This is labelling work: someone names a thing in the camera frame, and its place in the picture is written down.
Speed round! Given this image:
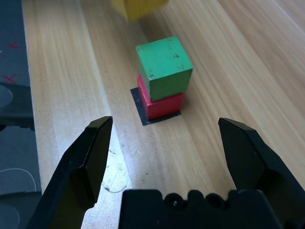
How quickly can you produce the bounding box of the yellow wooden block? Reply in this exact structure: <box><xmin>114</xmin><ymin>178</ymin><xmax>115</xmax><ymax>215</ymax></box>
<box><xmin>112</xmin><ymin>0</ymin><xmax>167</xmax><ymax>21</ymax></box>

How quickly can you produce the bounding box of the green wooden block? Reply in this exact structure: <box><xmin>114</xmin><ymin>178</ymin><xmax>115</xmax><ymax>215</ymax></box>
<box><xmin>135</xmin><ymin>36</ymin><xmax>193</xmax><ymax>102</ymax></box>

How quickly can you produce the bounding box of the black square tape marker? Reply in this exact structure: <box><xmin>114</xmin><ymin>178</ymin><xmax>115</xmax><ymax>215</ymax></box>
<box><xmin>130</xmin><ymin>87</ymin><xmax>182</xmax><ymax>126</ymax></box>

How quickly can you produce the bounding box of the red wooden block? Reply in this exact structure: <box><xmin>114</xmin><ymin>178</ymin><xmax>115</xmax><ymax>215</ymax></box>
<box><xmin>137</xmin><ymin>75</ymin><xmax>184</xmax><ymax>120</ymax></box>

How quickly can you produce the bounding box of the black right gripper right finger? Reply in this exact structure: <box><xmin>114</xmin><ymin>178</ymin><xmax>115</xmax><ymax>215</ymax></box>
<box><xmin>218</xmin><ymin>117</ymin><xmax>305</xmax><ymax>229</ymax></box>

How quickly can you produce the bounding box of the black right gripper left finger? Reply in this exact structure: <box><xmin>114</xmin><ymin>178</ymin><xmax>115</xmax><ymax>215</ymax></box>
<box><xmin>26</xmin><ymin>116</ymin><xmax>113</xmax><ymax>229</ymax></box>

